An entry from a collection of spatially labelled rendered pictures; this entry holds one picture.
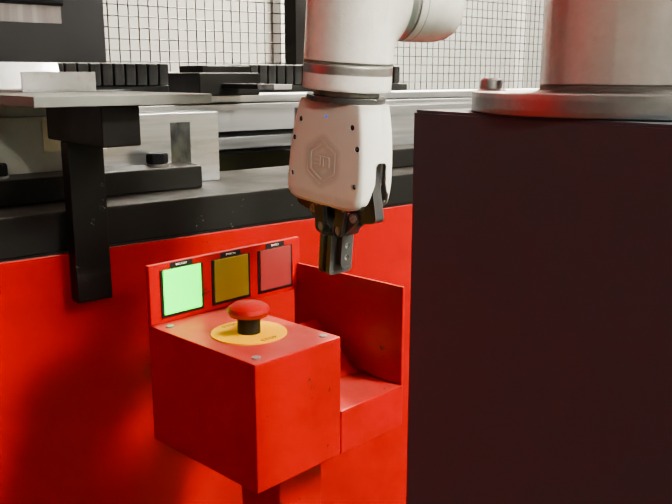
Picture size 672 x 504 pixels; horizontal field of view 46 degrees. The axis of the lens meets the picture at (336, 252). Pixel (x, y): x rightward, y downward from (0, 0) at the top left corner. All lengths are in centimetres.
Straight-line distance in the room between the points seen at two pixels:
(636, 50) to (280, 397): 45
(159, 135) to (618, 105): 81
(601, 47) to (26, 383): 72
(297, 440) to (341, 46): 35
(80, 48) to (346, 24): 95
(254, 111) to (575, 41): 112
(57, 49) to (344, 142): 94
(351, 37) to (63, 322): 45
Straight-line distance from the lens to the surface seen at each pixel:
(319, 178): 76
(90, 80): 98
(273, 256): 88
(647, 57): 39
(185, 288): 81
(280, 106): 152
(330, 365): 75
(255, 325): 75
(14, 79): 105
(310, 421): 75
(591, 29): 40
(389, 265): 120
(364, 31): 73
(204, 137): 112
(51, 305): 93
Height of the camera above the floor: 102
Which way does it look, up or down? 12 degrees down
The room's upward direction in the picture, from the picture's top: straight up
